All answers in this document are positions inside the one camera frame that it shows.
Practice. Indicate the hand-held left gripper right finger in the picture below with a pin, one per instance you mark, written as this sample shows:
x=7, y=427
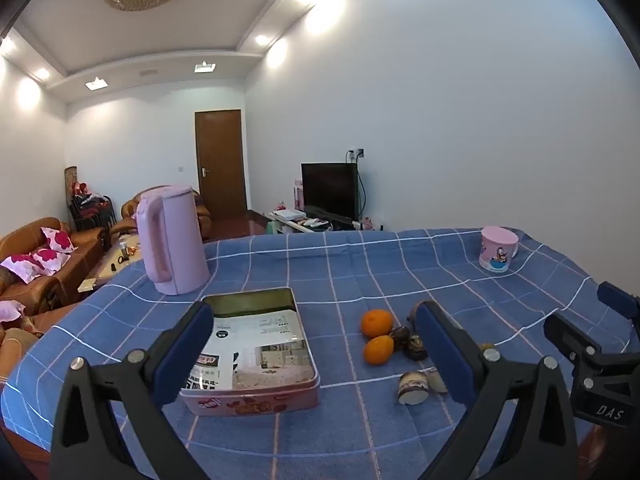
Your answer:
x=445, y=355

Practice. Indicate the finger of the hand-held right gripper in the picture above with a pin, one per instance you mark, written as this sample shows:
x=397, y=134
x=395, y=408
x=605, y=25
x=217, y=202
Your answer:
x=570, y=335
x=622, y=302

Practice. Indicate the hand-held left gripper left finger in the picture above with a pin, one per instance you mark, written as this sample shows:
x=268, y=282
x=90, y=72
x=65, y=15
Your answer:
x=185, y=350

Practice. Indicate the sugarcane piece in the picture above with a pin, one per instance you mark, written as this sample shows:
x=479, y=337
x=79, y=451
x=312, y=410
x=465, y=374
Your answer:
x=412, y=387
x=437, y=381

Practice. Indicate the wrinkled brown passion fruit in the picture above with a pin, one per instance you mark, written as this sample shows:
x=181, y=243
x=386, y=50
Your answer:
x=416, y=349

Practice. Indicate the dark passion fruit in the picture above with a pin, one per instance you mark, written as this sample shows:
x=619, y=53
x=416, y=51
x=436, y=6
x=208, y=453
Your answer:
x=400, y=336

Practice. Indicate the small orange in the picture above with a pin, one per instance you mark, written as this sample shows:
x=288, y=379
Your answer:
x=378, y=350
x=377, y=322

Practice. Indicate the pink tin box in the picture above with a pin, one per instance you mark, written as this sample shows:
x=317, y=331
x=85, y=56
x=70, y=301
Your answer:
x=250, y=402

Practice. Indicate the pink cartoon mug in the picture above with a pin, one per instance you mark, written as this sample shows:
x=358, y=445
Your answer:
x=497, y=252

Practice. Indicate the pink electric kettle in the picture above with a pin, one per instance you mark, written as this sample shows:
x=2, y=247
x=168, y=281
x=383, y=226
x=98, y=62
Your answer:
x=175, y=240

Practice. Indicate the wooden coffee table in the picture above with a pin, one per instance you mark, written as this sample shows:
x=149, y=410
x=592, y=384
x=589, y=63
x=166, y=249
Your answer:
x=107, y=262

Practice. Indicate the blue checked cloth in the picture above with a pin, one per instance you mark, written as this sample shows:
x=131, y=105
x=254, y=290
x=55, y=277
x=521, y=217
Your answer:
x=350, y=270

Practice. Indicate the brown leather armchair sofa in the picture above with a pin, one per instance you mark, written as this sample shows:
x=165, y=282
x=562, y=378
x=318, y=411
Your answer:
x=129, y=207

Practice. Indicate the pink floral pillow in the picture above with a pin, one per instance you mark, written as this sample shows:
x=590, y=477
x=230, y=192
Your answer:
x=20, y=266
x=10, y=311
x=57, y=240
x=52, y=259

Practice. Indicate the stacked black chairs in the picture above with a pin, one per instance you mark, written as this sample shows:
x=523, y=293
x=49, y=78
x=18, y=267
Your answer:
x=95, y=212

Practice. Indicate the white television stand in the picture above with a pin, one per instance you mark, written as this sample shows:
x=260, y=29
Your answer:
x=290, y=217

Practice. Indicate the brown wooden door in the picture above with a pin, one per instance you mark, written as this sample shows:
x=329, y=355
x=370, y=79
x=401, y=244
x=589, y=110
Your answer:
x=220, y=160

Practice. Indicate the long brown leather sofa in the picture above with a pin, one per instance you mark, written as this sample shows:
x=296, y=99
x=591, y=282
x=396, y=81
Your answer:
x=30, y=230

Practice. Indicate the black television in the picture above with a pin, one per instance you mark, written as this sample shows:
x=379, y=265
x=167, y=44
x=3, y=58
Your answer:
x=330, y=190

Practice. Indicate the ceiling air vent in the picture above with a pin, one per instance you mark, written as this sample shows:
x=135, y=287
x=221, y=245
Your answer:
x=148, y=71

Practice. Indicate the square ceiling light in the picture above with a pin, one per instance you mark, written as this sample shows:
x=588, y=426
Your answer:
x=97, y=83
x=205, y=66

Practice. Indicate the wall power socket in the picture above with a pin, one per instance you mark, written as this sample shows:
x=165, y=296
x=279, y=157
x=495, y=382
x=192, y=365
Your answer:
x=357, y=154

